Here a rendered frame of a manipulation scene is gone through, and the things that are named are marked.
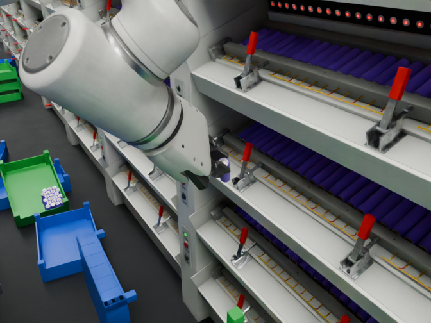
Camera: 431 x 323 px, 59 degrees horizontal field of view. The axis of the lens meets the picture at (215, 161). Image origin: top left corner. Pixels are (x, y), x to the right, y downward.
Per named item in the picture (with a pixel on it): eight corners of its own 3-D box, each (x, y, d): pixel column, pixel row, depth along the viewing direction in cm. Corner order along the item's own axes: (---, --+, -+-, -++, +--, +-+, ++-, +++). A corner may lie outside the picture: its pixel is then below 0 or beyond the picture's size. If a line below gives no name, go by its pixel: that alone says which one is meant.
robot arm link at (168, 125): (113, 89, 48) (128, 100, 51) (111, 151, 44) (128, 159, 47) (167, 63, 45) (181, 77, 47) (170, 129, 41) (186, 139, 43)
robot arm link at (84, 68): (158, 59, 46) (104, 108, 48) (72, -20, 35) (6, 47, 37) (185, 104, 41) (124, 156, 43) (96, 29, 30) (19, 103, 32)
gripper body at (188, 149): (126, 92, 50) (175, 127, 59) (126, 163, 46) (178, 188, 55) (174, 71, 47) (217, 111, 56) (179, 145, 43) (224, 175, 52)
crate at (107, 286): (115, 361, 100) (143, 347, 104) (104, 307, 91) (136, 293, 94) (86, 286, 123) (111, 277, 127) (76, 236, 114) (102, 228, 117)
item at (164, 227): (186, 275, 114) (168, 247, 105) (115, 185, 159) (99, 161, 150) (238, 234, 119) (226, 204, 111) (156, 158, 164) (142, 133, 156)
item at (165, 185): (183, 222, 105) (163, 187, 96) (109, 142, 150) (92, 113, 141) (240, 179, 110) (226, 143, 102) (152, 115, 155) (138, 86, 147)
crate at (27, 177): (70, 211, 159) (68, 200, 153) (16, 228, 149) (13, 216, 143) (49, 161, 174) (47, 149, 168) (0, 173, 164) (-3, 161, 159)
